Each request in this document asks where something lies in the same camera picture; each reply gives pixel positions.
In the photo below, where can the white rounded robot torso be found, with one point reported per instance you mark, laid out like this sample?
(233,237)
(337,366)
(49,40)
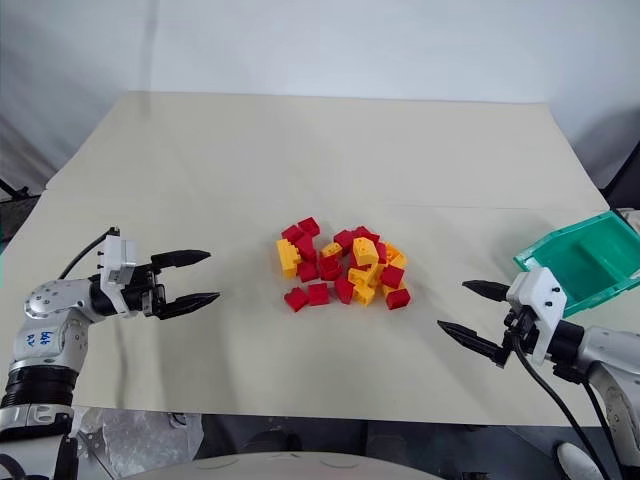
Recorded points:
(280,467)

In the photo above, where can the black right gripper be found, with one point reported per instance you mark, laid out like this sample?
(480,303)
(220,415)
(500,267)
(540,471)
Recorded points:
(520,332)

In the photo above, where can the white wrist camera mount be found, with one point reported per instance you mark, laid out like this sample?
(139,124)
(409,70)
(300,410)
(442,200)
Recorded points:
(118,260)
(540,300)

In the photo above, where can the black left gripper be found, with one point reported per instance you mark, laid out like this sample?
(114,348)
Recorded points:
(145,292)

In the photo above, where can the green plastic bin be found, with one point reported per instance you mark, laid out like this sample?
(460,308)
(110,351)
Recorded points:
(585,262)

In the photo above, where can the yellow toy block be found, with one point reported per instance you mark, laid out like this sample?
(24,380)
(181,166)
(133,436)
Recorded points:
(362,275)
(331,250)
(364,250)
(396,256)
(364,295)

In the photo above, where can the crumpled clear plastic bag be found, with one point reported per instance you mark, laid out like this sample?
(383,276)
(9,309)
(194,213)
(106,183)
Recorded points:
(135,437)

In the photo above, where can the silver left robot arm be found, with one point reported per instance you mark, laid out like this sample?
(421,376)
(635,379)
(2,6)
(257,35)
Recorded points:
(47,345)

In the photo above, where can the yellow plastic toy brick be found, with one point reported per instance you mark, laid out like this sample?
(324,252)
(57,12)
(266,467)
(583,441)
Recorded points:
(288,258)

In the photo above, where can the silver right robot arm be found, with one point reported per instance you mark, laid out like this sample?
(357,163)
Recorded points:
(607,360)

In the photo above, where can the red toy block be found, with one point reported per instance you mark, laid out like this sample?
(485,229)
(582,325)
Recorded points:
(295,299)
(392,276)
(344,290)
(306,271)
(290,233)
(305,247)
(366,233)
(381,252)
(329,269)
(309,225)
(344,240)
(398,299)
(318,294)

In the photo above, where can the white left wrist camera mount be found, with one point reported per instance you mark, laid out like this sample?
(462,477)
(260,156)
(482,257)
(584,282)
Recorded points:
(118,260)

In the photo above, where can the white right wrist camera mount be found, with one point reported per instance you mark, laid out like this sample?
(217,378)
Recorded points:
(540,300)

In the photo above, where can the black stand foot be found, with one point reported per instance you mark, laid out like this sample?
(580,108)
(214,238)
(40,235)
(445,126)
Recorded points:
(14,189)

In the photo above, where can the white rounded object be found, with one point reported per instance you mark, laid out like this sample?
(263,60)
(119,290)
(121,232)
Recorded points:
(580,462)

